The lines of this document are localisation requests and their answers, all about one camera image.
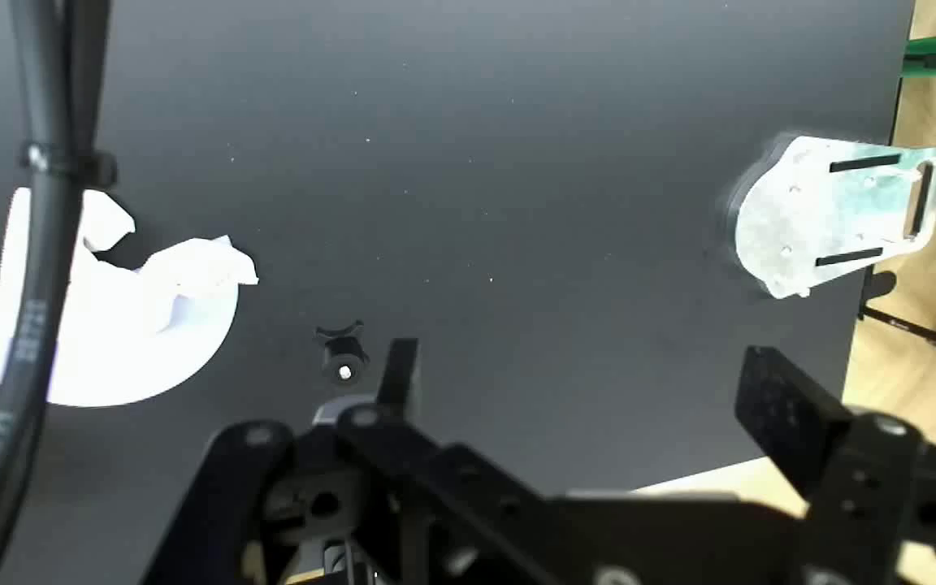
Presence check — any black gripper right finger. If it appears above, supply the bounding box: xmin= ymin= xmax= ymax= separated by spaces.
xmin=735 ymin=344 xmax=936 ymax=585

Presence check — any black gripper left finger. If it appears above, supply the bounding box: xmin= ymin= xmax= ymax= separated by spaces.
xmin=138 ymin=336 xmax=643 ymax=585

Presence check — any white round plate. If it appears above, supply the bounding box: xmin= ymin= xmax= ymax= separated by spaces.
xmin=0 ymin=269 xmax=244 ymax=413

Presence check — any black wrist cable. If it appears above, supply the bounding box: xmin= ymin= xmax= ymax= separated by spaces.
xmin=0 ymin=0 xmax=118 ymax=585

